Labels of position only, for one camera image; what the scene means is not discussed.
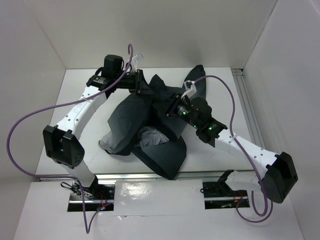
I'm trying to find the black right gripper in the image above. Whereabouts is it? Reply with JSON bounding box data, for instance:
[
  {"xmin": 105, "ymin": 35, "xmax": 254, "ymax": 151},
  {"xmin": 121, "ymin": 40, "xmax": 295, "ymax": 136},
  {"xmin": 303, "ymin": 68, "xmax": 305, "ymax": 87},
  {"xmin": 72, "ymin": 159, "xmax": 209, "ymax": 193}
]
[{"xmin": 152, "ymin": 91, "xmax": 200, "ymax": 130}]

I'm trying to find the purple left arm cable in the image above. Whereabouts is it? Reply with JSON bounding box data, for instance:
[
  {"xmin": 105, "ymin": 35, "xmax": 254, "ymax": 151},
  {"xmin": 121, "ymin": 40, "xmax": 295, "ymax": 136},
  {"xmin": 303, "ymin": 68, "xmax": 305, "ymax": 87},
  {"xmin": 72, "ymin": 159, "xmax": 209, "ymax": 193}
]
[{"xmin": 6, "ymin": 43, "xmax": 133, "ymax": 235}]

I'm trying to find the aluminium side rail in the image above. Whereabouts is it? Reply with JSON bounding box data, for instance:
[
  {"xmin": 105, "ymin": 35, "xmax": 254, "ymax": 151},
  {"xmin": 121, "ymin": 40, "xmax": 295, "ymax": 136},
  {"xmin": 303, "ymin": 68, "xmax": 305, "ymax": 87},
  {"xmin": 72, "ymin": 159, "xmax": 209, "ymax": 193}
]
[{"xmin": 231, "ymin": 68, "xmax": 266, "ymax": 149}]

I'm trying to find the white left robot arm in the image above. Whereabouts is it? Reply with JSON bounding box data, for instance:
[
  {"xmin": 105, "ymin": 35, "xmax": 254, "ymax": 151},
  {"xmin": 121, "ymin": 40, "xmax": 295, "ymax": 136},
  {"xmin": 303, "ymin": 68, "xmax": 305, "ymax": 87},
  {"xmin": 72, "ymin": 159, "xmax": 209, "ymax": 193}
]
[{"xmin": 43, "ymin": 54, "xmax": 147, "ymax": 200}]

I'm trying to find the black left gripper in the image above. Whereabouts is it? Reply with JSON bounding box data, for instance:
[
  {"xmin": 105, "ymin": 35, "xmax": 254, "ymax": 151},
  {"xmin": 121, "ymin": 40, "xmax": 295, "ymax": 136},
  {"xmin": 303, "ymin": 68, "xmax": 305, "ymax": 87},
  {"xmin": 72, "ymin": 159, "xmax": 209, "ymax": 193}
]
[{"xmin": 113, "ymin": 69, "xmax": 155, "ymax": 95}]

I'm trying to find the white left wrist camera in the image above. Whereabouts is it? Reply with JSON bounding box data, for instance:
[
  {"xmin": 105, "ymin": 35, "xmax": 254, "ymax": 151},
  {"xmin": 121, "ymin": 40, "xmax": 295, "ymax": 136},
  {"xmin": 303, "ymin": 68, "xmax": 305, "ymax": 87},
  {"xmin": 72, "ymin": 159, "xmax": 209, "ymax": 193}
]
[{"xmin": 129, "ymin": 53, "xmax": 144, "ymax": 73}]

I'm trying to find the dark navy jacket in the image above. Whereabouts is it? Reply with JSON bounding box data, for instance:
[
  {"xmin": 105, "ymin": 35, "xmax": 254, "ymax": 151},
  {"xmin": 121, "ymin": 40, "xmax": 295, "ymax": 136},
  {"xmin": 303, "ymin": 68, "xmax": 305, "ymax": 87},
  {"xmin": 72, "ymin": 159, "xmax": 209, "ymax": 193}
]
[{"xmin": 97, "ymin": 64, "xmax": 208, "ymax": 180}]

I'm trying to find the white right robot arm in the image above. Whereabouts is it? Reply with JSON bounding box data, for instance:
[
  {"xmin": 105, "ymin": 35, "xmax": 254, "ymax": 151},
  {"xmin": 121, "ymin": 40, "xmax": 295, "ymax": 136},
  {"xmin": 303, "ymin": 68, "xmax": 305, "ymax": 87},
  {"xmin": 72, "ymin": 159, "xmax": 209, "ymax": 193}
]
[{"xmin": 166, "ymin": 93, "xmax": 298, "ymax": 204}]

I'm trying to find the aluminium front rail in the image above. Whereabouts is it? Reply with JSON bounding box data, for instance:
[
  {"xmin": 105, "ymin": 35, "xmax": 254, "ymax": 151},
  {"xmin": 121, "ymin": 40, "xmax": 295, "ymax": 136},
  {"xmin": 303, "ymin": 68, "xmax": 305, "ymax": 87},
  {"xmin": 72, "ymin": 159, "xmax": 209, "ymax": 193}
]
[{"xmin": 94, "ymin": 170, "xmax": 251, "ymax": 181}]

